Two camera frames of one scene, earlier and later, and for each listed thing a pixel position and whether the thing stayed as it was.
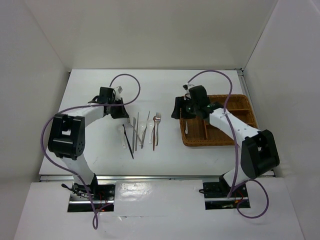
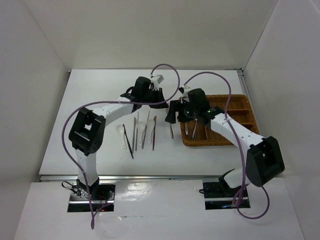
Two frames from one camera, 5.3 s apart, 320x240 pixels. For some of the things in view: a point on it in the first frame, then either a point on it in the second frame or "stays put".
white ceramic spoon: (150, 125) stays put
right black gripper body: (192, 107) stays put
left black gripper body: (116, 102) to (146, 96)
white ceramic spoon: (121, 132) stays put
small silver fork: (186, 130) stays put
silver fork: (158, 117) to (167, 110)
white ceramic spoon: (142, 125) stays put
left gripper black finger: (118, 112) to (158, 98)
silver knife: (134, 129) stays put
